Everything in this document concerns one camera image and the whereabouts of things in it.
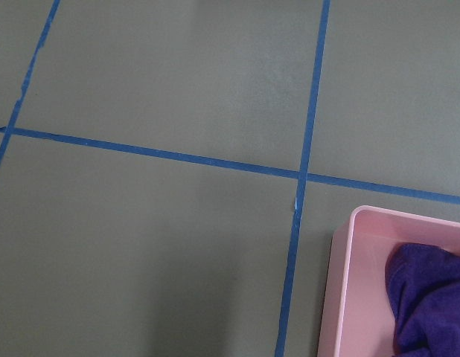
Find pink plastic tray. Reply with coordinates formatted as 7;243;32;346
317;205;460;357

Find purple microfiber cloth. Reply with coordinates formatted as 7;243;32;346
386;243;460;356

